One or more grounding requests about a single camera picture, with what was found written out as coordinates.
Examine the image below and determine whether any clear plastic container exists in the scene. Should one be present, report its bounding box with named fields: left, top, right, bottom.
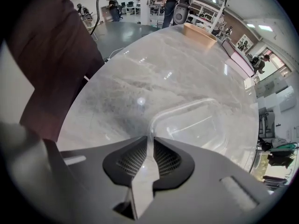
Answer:
left=149, top=98, right=228, bottom=153

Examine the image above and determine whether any black hanging jacket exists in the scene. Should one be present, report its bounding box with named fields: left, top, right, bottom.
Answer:
left=267, top=148, right=295, bottom=170

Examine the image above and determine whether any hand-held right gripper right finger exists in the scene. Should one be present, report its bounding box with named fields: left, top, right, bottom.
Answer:
left=140, top=136, right=274, bottom=224

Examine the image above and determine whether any white filing cabinet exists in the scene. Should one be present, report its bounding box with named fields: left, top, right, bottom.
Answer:
left=254, top=76, right=289, bottom=98

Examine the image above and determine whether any person's dark clothing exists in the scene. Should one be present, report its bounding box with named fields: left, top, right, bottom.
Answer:
left=4, top=0, right=106, bottom=142

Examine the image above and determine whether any white mesh chair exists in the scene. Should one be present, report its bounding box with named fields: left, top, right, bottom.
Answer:
left=80, top=17, right=99, bottom=41

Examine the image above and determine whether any white power cable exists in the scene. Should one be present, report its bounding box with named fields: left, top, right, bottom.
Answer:
left=104, top=47, right=124, bottom=63

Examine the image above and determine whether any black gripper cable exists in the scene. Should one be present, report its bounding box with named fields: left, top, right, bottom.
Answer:
left=90, top=0, right=102, bottom=36

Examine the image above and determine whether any beige plastic bin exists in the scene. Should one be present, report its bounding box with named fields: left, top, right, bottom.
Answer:
left=183, top=23, right=218, bottom=49

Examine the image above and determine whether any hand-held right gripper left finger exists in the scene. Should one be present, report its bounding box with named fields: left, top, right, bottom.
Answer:
left=43, top=135, right=148, bottom=224

